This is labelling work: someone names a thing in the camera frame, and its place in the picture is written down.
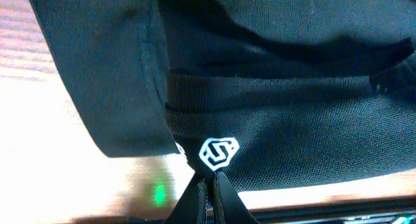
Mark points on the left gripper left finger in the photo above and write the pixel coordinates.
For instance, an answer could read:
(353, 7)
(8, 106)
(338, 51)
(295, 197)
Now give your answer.
(192, 205)

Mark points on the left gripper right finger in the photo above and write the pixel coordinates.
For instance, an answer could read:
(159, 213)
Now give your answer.
(227, 205)

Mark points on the black t-shirt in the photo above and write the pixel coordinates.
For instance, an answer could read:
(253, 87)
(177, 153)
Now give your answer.
(274, 93)

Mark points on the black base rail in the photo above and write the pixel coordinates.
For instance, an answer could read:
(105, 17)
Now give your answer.
(352, 211)

